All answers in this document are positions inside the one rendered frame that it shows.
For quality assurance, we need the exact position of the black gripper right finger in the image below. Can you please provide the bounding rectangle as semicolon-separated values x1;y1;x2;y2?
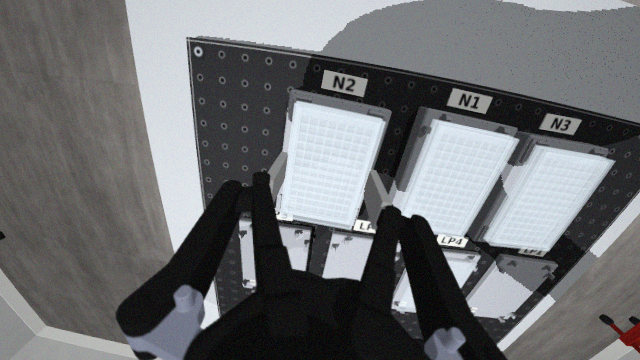
345;169;507;360

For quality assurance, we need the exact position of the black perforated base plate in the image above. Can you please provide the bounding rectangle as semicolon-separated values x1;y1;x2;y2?
186;37;640;345

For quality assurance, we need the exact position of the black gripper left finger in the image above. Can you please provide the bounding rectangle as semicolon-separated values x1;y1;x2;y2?
116;152;308;360

